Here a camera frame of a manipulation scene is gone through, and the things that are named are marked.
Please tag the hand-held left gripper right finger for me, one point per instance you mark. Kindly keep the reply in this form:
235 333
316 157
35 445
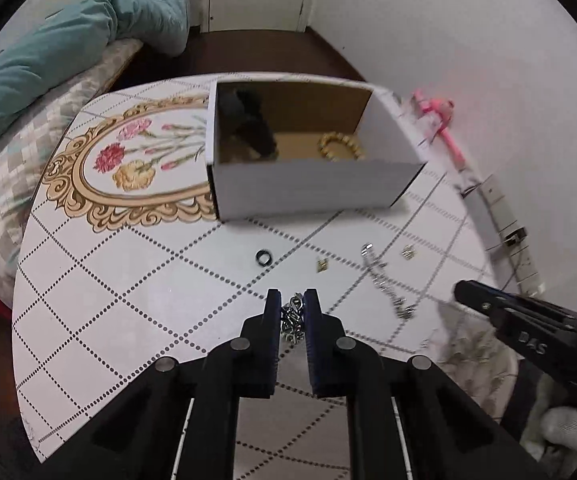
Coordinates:
314 345

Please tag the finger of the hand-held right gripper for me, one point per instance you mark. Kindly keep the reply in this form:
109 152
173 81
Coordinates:
533 347
473 296

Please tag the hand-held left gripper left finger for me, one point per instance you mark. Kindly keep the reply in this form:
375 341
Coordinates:
270 345

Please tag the white cardboard box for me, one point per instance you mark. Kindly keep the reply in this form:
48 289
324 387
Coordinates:
308 190

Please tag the person's right hand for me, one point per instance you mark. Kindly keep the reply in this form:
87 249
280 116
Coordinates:
575 427

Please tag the grey marbled cloth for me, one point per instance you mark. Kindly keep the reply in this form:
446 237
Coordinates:
473 350

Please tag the small silver earring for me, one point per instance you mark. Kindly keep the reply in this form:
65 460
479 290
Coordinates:
408 252

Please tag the small gold charm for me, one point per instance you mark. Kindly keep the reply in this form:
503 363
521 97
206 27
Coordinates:
322 265

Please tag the pink hair clip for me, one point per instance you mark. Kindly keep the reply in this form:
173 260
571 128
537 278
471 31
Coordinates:
438 110

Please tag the black object in box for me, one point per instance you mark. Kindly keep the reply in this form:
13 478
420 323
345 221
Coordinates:
253 120

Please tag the checked patterned mattress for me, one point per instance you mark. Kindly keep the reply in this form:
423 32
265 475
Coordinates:
18 160

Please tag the teal blanket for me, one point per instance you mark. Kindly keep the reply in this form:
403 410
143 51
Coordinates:
68 45

